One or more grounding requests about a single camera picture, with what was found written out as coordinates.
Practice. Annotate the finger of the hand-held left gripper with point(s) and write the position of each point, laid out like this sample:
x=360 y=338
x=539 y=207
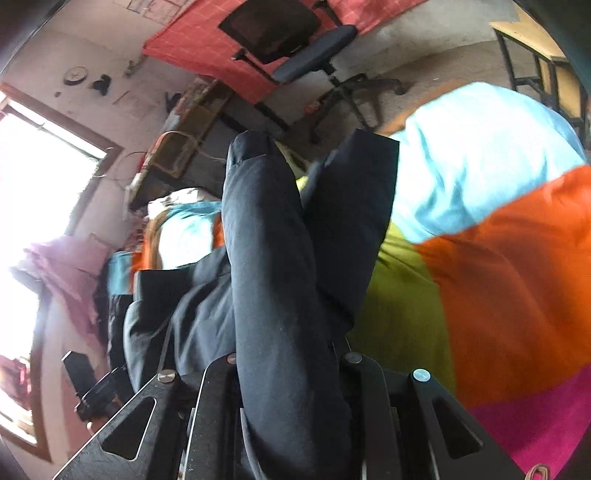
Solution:
x=77 y=369

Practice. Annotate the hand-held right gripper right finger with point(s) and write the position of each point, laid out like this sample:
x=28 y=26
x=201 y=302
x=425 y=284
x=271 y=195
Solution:
x=364 y=383

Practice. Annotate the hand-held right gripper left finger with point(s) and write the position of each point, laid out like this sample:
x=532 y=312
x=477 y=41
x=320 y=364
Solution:
x=217 y=392

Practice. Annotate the dark navy padded jacket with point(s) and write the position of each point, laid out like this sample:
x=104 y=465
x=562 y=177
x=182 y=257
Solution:
x=272 y=286

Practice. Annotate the pink curtain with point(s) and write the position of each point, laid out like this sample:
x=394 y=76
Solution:
x=69 y=277

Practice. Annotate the window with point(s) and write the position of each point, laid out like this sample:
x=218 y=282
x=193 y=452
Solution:
x=32 y=184

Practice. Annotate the cluttered wooden desk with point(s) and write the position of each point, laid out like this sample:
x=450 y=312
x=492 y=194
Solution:
x=184 y=138

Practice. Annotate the black office chair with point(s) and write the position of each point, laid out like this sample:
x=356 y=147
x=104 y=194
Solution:
x=304 y=55

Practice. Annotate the red checked cloth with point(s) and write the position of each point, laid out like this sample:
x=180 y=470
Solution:
x=240 y=50

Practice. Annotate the light wooden table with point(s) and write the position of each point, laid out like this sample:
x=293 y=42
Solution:
x=535 y=50

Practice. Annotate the round wall clock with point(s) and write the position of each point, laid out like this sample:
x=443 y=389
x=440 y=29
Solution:
x=75 y=75

